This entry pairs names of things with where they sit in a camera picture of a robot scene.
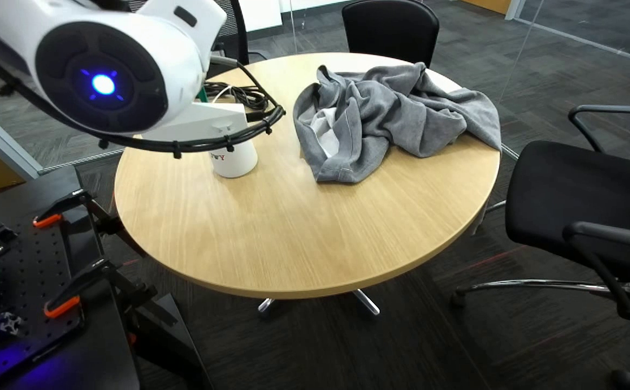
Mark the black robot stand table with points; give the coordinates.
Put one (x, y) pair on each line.
(105, 355)

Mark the white ceramic mug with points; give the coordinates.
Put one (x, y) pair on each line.
(237, 164)

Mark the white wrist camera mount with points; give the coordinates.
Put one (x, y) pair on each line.
(213, 115)

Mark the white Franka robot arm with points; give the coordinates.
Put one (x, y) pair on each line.
(174, 46)

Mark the grey towel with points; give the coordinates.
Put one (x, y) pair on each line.
(386, 115)

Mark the black perforated mounting board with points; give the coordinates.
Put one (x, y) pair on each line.
(24, 283)

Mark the black mesh office chair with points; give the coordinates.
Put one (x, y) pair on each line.
(246, 36)

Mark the chrome table base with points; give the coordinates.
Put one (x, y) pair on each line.
(364, 300)

